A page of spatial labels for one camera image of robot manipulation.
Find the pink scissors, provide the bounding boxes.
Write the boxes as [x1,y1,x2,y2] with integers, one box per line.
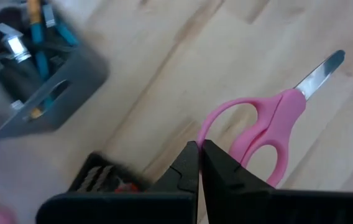
[196,49,346,189]

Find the black mesh basket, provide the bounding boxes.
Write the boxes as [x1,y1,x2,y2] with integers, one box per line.
[67,151,152,194]

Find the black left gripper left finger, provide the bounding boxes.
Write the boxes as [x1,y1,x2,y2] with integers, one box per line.
[35,141,200,224]

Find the blue handled paintbrush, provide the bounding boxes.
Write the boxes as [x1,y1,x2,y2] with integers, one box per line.
[26,0,56,121]

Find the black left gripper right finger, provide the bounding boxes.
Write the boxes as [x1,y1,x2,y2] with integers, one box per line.
[201,139,353,224]

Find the smoky grey plastic bin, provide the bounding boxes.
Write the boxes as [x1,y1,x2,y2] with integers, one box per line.
[0,0,109,142]

